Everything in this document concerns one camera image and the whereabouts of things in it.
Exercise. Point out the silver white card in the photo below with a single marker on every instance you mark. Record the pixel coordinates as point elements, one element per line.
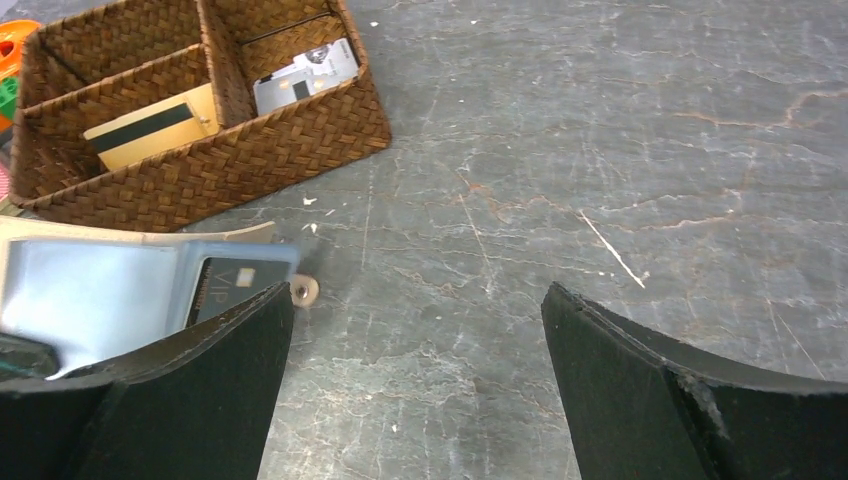
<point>311,72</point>

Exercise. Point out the orange plastic letter toy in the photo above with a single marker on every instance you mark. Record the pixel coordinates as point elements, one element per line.
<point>13,35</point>

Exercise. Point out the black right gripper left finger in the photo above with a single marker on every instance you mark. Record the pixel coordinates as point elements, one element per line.
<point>195,405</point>

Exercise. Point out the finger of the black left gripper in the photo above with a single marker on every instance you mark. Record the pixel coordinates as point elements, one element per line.
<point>23,358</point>

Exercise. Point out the small green brick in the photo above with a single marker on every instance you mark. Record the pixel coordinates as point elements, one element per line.
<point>8,97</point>

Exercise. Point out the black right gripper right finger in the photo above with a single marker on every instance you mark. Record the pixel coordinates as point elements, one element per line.
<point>643,405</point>

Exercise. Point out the woven wicker divided basket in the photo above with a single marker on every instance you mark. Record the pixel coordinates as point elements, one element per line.
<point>82,71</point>

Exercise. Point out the gold card magnetic stripe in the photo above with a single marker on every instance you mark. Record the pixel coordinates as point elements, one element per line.
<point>168,124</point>

